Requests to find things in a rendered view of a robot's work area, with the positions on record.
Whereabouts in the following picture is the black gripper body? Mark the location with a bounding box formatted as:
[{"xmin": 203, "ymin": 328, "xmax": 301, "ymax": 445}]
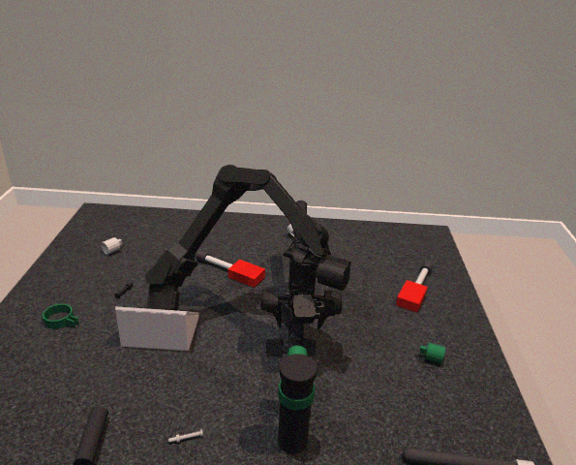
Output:
[{"xmin": 260, "ymin": 275, "xmax": 342, "ymax": 314}]

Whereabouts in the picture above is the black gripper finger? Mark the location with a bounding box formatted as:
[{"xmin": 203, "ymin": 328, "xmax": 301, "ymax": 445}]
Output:
[
  {"xmin": 318, "ymin": 310, "xmax": 335, "ymax": 330},
  {"xmin": 266, "ymin": 303, "xmax": 282, "ymax": 327}
]

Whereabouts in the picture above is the small white cylinder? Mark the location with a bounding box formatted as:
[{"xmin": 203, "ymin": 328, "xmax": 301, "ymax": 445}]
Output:
[{"xmin": 102, "ymin": 237, "xmax": 122, "ymax": 255}]

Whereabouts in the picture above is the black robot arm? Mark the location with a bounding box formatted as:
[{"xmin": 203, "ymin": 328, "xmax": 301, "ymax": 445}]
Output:
[{"xmin": 144, "ymin": 165, "xmax": 351, "ymax": 325}]

